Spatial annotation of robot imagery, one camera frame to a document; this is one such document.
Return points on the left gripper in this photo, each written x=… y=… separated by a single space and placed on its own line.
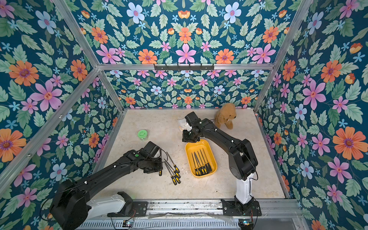
x=159 y=166

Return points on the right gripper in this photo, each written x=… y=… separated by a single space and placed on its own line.
x=189 y=135

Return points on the yellow plastic storage box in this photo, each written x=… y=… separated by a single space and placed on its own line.
x=201 y=159

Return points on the file tool three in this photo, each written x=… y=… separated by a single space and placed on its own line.
x=204 y=172

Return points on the file tool one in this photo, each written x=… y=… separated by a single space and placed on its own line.
x=210 y=168

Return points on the file tool five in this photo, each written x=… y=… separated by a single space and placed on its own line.
x=194 y=162

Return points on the file tool four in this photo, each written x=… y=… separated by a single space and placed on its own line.
x=199 y=167

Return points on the file tool two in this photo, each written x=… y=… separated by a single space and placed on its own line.
x=206 y=168

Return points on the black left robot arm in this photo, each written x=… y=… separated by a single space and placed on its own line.
x=74 y=202

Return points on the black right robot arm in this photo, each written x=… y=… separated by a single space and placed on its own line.
x=242 y=158

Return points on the file tool nine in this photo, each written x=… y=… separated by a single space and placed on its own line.
x=172 y=175

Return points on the file tool six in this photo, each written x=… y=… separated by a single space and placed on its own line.
x=176 y=170

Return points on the file tool seven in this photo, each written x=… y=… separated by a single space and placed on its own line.
x=172 y=169

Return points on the file tool eight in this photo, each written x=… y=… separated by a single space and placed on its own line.
x=178 y=181

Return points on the tissue pack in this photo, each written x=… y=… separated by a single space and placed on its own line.
x=183 y=125

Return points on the green round lid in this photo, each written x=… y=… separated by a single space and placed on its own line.
x=142 y=134

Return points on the brown plush teddy bear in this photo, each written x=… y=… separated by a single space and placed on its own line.
x=226 y=115

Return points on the perforated metal vent strip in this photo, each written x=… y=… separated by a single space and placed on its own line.
x=161 y=224

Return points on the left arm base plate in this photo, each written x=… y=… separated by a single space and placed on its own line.
x=134 y=208

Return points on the black hook rail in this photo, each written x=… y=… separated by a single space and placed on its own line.
x=184 y=67

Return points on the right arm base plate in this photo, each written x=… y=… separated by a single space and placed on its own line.
x=236 y=208

